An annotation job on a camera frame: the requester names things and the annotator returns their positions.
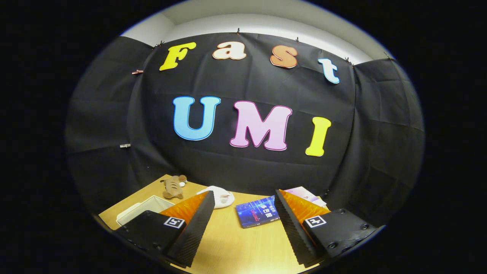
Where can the grey fabric storage box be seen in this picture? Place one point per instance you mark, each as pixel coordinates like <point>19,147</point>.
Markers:
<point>146,207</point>

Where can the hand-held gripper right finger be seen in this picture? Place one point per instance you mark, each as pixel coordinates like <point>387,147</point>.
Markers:
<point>293,232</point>

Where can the brown striped plush toy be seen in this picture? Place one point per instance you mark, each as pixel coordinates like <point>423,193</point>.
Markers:
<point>173,188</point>

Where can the pink book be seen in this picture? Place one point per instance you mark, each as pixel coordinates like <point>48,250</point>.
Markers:
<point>306,194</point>

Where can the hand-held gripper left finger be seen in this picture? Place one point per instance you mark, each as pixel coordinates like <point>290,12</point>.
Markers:
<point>194,236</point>

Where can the white plush toy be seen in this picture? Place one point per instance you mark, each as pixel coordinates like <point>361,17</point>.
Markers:
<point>222,196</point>

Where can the black backdrop cloth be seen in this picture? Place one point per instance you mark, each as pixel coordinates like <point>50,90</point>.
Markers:
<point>236,83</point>

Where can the dark blue book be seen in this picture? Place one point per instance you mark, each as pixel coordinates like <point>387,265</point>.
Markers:
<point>257,215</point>

